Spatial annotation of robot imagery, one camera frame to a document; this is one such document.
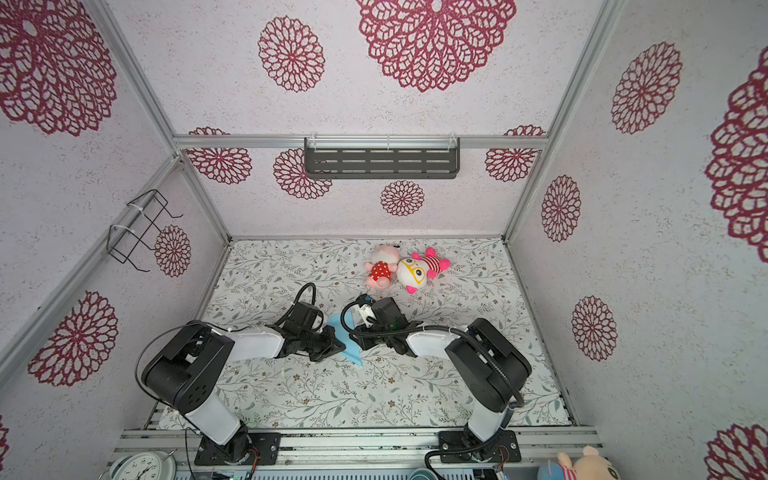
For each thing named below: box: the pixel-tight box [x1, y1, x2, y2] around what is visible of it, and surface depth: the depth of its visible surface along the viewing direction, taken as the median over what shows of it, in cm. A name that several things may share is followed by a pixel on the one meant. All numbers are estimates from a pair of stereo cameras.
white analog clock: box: [109, 451, 177, 480], surface depth 70 cm
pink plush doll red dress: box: [364, 244, 401, 289], surface depth 105 cm
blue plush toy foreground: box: [537, 461, 565, 480], surface depth 67 cm
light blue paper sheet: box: [326, 311, 363, 366], surface depth 91 cm
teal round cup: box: [409, 469, 437, 480], surface depth 67 cm
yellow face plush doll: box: [396, 247, 451, 294], surface depth 105 cm
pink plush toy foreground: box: [556, 446, 621, 480], surface depth 67 cm
